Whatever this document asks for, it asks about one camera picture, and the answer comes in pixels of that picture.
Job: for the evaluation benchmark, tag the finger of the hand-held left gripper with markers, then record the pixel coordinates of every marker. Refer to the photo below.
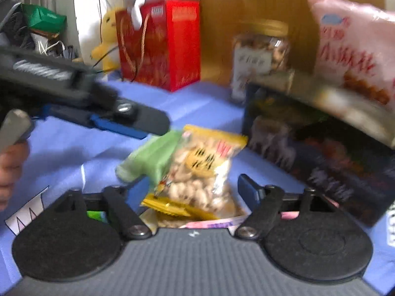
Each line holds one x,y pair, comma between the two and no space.
145,120

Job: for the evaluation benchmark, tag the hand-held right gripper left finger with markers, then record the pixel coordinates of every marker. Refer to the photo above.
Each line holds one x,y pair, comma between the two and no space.
120,212

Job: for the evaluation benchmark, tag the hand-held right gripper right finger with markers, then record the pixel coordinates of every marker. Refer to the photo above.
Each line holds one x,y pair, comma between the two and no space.
248,191

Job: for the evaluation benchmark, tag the small yellow foil packet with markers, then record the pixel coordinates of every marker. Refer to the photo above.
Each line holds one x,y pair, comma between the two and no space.
168,208

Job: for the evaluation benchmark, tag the yellow peanut snack packet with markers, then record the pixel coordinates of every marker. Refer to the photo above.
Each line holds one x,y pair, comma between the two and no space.
197,175

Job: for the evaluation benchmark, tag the black printed cardboard box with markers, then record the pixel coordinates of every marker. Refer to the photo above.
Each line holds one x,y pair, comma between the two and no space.
324,160

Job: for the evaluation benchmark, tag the person's left hand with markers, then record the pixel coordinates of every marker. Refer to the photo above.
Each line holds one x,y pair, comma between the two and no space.
12,172

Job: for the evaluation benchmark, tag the green cardboard box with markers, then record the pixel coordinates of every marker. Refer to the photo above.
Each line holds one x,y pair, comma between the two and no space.
43,18

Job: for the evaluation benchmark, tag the red gift bag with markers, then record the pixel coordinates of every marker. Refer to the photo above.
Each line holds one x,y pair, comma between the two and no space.
160,52

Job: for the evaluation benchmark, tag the blue printed bed sheet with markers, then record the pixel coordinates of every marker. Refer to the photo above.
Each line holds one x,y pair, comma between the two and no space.
77,157

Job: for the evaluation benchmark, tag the yellow duck plush toy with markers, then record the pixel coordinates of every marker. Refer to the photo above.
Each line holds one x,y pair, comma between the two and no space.
108,37

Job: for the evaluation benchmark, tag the cashew jar with gold lid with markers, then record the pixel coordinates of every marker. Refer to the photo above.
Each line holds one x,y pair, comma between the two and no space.
259,55

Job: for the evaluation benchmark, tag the wooden board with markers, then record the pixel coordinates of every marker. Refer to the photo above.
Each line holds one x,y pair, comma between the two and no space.
247,0

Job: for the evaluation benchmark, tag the large pink snack bag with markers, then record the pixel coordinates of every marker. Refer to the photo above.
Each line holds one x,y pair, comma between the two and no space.
355,46

